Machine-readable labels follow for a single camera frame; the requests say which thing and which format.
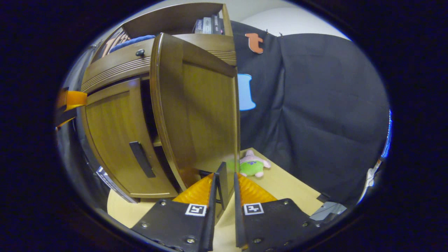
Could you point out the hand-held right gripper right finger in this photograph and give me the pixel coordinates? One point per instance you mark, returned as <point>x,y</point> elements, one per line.
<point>238,217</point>

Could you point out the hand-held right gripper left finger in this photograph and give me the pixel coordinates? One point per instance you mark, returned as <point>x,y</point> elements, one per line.
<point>210,224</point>

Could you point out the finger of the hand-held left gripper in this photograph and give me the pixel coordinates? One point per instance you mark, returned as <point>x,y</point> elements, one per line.
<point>73,98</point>

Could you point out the wooden cabinet door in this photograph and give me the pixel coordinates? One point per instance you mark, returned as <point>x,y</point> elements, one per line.
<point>203,115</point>
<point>112,140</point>

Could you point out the wooden double-door shoe cabinet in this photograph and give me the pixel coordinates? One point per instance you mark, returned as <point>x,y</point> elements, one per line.
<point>168,21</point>

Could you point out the wooden cabinet drawer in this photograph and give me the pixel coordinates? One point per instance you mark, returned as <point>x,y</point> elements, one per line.
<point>112,68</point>

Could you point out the pink green plush toy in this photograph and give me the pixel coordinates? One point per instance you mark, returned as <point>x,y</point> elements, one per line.
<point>252,164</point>

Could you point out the black round drawer knob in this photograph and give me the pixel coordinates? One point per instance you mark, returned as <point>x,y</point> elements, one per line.
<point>140,53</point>

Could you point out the blue folded towel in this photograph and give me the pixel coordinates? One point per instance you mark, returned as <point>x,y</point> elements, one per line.
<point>131,42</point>

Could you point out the black backdrop cloth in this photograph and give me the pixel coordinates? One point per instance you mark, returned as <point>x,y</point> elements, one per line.
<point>315,105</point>

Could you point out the white cover book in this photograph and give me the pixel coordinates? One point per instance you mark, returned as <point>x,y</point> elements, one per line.
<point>198,26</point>

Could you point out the pale blue spine book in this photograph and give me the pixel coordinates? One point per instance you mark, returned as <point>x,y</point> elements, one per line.
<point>207,25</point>

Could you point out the blue strip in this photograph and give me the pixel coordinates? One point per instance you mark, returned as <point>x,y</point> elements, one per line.
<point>387,134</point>

